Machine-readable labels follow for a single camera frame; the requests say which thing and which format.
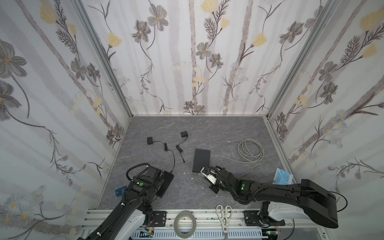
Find black power adapter with cable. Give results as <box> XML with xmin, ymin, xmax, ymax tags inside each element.
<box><xmin>147</xmin><ymin>137</ymin><xmax>176</xmax><ymax>174</ymax></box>

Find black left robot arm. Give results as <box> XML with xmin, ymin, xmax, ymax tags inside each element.
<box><xmin>84</xmin><ymin>163</ymin><xmax>173</xmax><ymax>240</ymax></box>

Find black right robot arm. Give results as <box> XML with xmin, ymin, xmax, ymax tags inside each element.
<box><xmin>201</xmin><ymin>166</ymin><xmax>339</xmax><ymax>229</ymax></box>

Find small blue box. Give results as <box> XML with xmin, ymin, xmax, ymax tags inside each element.
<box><xmin>115</xmin><ymin>186</ymin><xmax>127</xmax><ymax>197</ymax></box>

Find clear tape roll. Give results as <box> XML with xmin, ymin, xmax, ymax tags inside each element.
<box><xmin>173</xmin><ymin>211</ymin><xmax>197</xmax><ymax>240</ymax></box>

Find blue face mask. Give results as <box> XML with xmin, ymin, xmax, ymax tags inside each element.
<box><xmin>273</xmin><ymin>169</ymin><xmax>294</xmax><ymax>185</ymax></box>

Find white handled scissors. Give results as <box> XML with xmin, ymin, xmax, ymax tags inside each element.
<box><xmin>216</xmin><ymin>205</ymin><xmax>233</xmax><ymax>235</ymax></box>

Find coiled grey ethernet cable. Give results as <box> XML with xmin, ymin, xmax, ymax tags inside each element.
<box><xmin>214</xmin><ymin>137</ymin><xmax>265</xmax><ymax>164</ymax></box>

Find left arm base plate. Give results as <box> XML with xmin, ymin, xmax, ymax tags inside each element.
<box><xmin>146</xmin><ymin>211</ymin><xmax>167</xmax><ymax>228</ymax></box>

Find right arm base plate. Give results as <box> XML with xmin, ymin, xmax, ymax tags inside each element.
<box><xmin>243</xmin><ymin>211</ymin><xmax>286</xmax><ymax>228</ymax></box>

